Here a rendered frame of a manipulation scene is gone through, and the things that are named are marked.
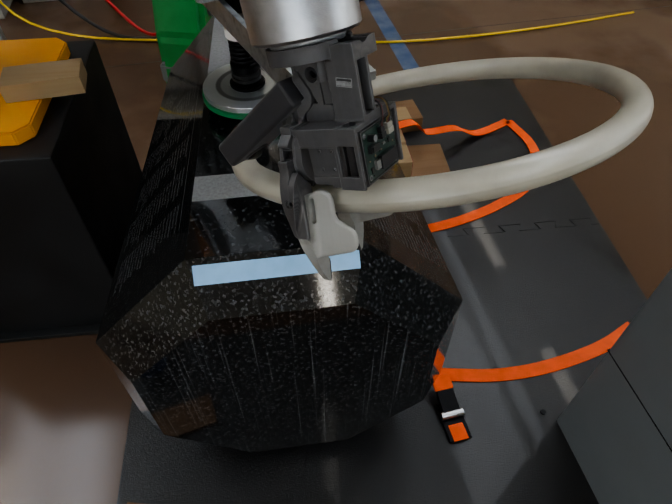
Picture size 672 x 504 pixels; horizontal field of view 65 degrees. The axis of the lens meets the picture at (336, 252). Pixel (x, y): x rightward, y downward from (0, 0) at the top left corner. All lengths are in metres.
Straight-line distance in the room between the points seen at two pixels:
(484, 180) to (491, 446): 1.33
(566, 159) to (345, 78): 0.20
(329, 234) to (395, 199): 0.07
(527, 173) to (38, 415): 1.72
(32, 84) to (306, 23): 1.28
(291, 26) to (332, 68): 0.04
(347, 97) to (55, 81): 1.26
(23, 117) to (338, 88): 1.25
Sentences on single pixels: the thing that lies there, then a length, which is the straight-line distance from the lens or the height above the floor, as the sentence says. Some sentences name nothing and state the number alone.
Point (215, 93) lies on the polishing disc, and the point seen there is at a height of 0.88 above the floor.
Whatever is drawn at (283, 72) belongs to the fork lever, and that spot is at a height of 1.12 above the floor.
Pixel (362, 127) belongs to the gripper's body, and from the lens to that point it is 0.42.
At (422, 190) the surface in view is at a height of 1.27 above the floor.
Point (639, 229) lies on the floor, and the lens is 2.50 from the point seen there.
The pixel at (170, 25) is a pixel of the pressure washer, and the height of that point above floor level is 0.35.
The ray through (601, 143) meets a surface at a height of 1.29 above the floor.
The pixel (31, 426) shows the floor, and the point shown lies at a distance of 1.94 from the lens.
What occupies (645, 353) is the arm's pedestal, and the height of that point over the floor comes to 0.54.
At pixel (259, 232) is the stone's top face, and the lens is 1.03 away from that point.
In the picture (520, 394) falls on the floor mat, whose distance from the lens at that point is 1.83.
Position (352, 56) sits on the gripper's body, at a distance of 0.42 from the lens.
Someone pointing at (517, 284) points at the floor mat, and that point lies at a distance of 2.08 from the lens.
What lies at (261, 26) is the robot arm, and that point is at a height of 1.39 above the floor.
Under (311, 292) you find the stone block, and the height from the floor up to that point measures 0.77.
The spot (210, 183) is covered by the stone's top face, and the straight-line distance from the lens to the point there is 1.15.
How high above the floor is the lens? 1.57
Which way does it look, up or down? 49 degrees down
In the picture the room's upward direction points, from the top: straight up
